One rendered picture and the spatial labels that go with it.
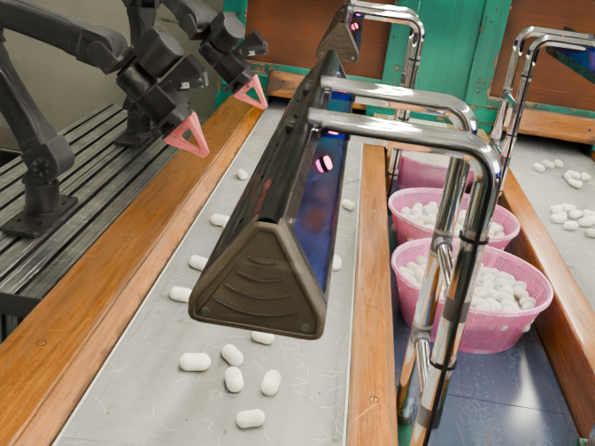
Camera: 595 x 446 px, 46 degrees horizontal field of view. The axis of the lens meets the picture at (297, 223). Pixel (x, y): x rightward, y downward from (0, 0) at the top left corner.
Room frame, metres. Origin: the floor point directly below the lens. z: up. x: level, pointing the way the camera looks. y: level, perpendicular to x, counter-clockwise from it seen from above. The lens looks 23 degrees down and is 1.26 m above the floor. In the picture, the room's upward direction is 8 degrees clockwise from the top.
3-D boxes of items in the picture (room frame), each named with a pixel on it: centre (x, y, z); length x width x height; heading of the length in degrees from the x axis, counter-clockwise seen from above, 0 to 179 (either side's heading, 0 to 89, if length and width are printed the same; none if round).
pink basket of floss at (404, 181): (1.78, -0.33, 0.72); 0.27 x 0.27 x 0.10
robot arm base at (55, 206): (1.26, 0.50, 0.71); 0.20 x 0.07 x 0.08; 177
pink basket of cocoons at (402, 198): (1.34, -0.31, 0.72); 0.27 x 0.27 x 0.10
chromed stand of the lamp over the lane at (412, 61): (1.62, -0.12, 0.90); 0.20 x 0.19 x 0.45; 177
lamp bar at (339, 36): (1.63, -0.04, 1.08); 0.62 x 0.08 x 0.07; 177
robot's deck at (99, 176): (1.54, 0.24, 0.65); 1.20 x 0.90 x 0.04; 177
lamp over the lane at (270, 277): (0.66, 0.00, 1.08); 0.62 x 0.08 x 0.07; 177
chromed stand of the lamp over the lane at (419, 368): (0.65, -0.08, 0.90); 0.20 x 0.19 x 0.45; 177
